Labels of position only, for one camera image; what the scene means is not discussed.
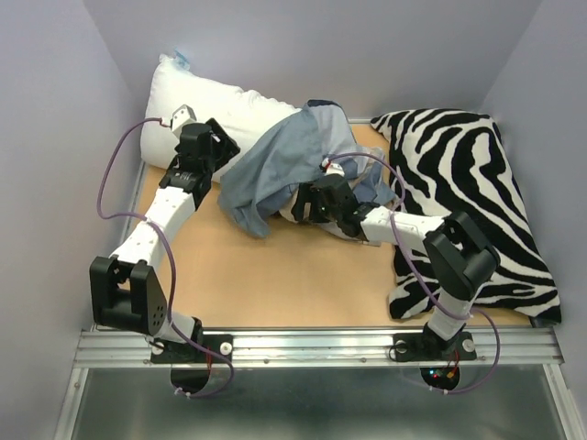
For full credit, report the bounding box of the white pillow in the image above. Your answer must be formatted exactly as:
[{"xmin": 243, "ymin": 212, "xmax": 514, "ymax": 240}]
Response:
[{"xmin": 145, "ymin": 54, "xmax": 301, "ymax": 184}]

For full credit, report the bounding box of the blue grey pillowcase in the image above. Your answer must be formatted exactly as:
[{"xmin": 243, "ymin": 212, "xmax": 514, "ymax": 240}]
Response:
[{"xmin": 217, "ymin": 100, "xmax": 396, "ymax": 240}]

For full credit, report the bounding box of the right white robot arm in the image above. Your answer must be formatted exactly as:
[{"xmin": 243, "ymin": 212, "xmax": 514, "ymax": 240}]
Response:
[{"xmin": 292, "ymin": 174, "xmax": 500, "ymax": 362}]

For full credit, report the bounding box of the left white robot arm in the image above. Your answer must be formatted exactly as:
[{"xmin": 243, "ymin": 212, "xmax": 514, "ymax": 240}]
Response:
[{"xmin": 89, "ymin": 117, "xmax": 240, "ymax": 361}]

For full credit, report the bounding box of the zebra print pillow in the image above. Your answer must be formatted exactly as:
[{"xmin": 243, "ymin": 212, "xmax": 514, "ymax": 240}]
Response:
[{"xmin": 371, "ymin": 108, "xmax": 562, "ymax": 326}]

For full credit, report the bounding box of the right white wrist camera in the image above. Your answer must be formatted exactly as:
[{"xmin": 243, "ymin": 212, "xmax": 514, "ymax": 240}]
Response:
[{"xmin": 320, "ymin": 158, "xmax": 345, "ymax": 177}]

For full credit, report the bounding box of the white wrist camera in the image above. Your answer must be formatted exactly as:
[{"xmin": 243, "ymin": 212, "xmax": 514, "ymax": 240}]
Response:
[
  {"xmin": 320, "ymin": 158, "xmax": 345, "ymax": 177},
  {"xmin": 162, "ymin": 104, "xmax": 197, "ymax": 138}
]

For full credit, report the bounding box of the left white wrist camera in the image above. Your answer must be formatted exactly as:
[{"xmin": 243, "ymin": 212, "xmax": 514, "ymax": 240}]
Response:
[{"xmin": 162, "ymin": 104, "xmax": 197, "ymax": 138}]

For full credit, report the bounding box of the aluminium mounting rail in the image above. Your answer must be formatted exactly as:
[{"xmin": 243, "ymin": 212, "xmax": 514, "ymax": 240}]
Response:
[{"xmin": 73, "ymin": 326, "xmax": 564, "ymax": 369}]

